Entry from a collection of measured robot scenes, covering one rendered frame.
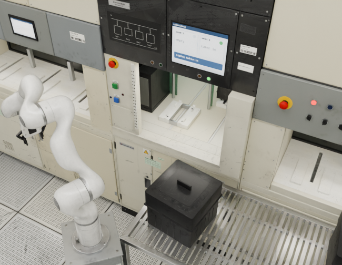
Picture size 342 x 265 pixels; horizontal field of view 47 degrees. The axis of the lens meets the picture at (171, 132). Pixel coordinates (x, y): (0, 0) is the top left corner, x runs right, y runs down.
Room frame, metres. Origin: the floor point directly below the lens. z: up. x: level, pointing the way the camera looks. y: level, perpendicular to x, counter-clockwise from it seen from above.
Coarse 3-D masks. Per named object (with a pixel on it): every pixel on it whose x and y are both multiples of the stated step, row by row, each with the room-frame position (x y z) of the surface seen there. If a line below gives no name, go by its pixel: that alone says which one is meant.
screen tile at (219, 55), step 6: (204, 36) 1.66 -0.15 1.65; (204, 42) 1.66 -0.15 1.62; (210, 42) 1.64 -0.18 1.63; (216, 42) 1.63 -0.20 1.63; (222, 48) 1.62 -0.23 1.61; (204, 54) 1.66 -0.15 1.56; (210, 54) 1.64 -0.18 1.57; (216, 54) 1.63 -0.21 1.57; (222, 54) 1.61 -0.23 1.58; (222, 60) 1.61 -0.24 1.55
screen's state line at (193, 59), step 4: (176, 52) 1.72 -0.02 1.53; (176, 56) 1.72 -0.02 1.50; (180, 56) 1.71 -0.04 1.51; (184, 56) 1.70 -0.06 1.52; (188, 56) 1.69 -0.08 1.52; (192, 56) 1.68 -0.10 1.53; (188, 60) 1.69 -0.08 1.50; (192, 60) 1.68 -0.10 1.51; (196, 60) 1.67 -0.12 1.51; (200, 60) 1.66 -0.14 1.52; (204, 60) 1.65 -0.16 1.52; (200, 64) 1.66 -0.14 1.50; (204, 64) 1.65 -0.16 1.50; (208, 64) 1.64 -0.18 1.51; (212, 64) 1.63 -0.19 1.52; (216, 64) 1.63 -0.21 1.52; (220, 64) 1.62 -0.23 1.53; (216, 68) 1.62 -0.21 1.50; (220, 68) 1.61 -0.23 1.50
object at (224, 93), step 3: (219, 87) 2.15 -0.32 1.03; (219, 90) 2.15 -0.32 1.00; (222, 90) 2.14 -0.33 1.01; (225, 90) 2.13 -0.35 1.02; (228, 90) 2.13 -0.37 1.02; (231, 90) 2.12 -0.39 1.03; (219, 93) 2.15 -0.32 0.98; (222, 93) 2.14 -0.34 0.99; (225, 93) 2.13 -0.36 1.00; (228, 93) 2.12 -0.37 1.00; (219, 96) 2.15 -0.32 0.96; (222, 96) 2.14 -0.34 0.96; (225, 96) 2.13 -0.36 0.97; (225, 99) 2.13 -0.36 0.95; (225, 102) 2.16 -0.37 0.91
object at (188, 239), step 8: (216, 208) 1.32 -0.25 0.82; (152, 216) 1.25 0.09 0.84; (160, 216) 1.22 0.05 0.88; (208, 216) 1.25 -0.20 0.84; (152, 224) 1.25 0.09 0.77; (160, 224) 1.22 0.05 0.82; (168, 224) 1.19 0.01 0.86; (200, 224) 1.19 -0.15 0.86; (208, 224) 1.26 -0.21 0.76; (168, 232) 1.19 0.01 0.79; (176, 232) 1.16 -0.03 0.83; (184, 232) 1.13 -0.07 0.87; (192, 232) 1.12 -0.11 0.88; (200, 232) 1.19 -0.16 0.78; (176, 240) 1.16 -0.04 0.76; (184, 240) 1.13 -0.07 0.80; (192, 240) 1.13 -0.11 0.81
